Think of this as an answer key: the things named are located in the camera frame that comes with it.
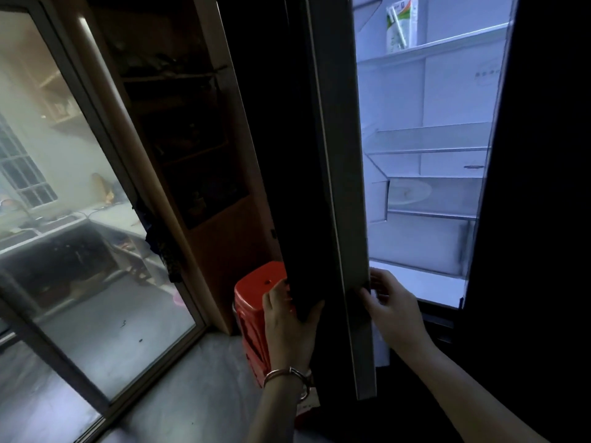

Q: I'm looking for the person's right hand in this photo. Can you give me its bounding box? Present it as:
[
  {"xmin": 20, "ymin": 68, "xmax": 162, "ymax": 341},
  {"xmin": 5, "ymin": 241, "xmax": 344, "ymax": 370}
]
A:
[{"xmin": 360, "ymin": 267, "xmax": 436, "ymax": 361}]

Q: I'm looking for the person's left hand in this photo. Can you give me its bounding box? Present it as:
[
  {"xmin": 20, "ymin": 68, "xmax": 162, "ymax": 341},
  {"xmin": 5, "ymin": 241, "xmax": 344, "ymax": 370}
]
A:
[{"xmin": 262, "ymin": 279, "xmax": 325, "ymax": 375}]

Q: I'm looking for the dark fridge door with grey edge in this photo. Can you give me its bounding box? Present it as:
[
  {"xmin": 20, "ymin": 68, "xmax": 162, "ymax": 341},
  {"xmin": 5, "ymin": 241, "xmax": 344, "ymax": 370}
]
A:
[{"xmin": 216, "ymin": 0, "xmax": 377, "ymax": 403}]

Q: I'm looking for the person's right forearm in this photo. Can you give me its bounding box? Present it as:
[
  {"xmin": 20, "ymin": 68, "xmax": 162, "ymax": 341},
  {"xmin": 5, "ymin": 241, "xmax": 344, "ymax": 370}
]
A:
[{"xmin": 401, "ymin": 339, "xmax": 552, "ymax": 443}]

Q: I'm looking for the person's left forearm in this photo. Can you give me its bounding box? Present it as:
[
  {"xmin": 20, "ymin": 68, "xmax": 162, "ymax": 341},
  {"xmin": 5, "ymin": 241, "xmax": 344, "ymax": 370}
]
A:
[{"xmin": 246, "ymin": 371, "xmax": 316, "ymax": 443}]

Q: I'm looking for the large clear fridge drawer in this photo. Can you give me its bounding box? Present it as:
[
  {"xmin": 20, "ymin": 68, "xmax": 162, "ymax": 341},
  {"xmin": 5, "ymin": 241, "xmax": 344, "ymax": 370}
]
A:
[{"xmin": 367, "ymin": 212, "xmax": 477, "ymax": 278}]

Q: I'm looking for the white plate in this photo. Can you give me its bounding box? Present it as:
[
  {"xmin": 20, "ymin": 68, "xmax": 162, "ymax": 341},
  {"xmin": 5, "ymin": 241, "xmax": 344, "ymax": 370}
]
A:
[{"xmin": 388, "ymin": 180, "xmax": 433, "ymax": 206}]

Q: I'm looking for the dark hanging cloth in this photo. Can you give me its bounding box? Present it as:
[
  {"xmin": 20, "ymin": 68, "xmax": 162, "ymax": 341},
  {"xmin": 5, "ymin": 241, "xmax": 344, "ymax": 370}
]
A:
[{"xmin": 132, "ymin": 197, "xmax": 184, "ymax": 284}]

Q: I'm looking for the glass fridge shelf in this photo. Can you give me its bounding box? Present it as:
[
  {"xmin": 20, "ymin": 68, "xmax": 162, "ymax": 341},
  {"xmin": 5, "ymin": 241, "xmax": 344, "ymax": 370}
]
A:
[
  {"xmin": 356, "ymin": 23, "xmax": 509, "ymax": 68},
  {"xmin": 364, "ymin": 122, "xmax": 493, "ymax": 156}
]

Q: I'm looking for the brown wooden cabinet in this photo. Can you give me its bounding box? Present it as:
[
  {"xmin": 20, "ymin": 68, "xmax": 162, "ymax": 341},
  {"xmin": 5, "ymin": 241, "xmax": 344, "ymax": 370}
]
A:
[{"xmin": 48, "ymin": 0, "xmax": 283, "ymax": 336}]

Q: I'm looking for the kitchen counter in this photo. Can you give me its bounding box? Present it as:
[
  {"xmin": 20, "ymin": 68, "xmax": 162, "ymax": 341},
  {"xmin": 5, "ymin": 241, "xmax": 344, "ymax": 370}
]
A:
[{"xmin": 0, "ymin": 202, "xmax": 149, "ymax": 273}]

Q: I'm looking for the white fridge body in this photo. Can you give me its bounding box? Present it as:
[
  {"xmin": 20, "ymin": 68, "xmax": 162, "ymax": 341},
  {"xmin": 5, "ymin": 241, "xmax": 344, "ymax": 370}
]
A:
[{"xmin": 352, "ymin": 0, "xmax": 515, "ymax": 310}]

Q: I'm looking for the glass sliding door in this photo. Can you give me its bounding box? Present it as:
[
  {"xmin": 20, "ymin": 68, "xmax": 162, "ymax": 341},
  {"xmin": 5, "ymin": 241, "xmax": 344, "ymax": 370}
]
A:
[{"xmin": 0, "ymin": 0, "xmax": 208, "ymax": 443}]

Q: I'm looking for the white green drink carton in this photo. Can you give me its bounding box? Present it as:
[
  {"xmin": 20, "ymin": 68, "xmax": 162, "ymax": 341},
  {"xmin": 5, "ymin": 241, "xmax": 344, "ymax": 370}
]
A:
[{"xmin": 386, "ymin": 0, "xmax": 419, "ymax": 55}]

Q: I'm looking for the metal kitchen sink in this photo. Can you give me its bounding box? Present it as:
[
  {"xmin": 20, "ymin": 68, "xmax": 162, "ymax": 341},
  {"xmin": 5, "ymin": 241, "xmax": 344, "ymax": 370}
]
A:
[{"xmin": 0, "ymin": 214, "xmax": 85, "ymax": 252}]

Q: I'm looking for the barred window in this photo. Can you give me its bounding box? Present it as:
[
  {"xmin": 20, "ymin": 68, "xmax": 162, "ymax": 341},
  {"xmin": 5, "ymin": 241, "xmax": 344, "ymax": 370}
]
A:
[{"xmin": 0, "ymin": 114, "xmax": 59, "ymax": 211}]

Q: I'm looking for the silver metal bracelet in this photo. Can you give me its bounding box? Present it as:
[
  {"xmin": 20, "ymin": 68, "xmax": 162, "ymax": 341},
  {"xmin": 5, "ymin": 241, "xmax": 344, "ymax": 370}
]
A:
[{"xmin": 263, "ymin": 366, "xmax": 316, "ymax": 403}]

